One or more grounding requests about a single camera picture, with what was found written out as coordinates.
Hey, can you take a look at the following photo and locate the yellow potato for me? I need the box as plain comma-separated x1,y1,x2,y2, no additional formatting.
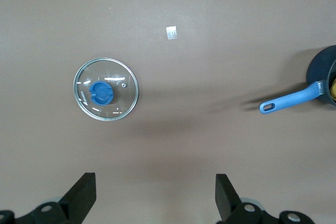
330,77,336,103

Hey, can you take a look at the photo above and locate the dark pot with blue handle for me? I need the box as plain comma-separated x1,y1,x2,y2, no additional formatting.
259,44,336,115

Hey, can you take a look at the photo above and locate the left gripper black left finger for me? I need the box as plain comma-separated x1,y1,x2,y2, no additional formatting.
0,172,97,224

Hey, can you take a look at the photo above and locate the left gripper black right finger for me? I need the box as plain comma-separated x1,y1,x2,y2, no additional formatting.
215,173,315,224

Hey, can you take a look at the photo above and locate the small clear tape piece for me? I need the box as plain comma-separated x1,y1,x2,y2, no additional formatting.
166,26,179,40

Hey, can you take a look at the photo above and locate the glass lid with blue knob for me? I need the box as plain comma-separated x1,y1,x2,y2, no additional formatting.
73,57,140,122

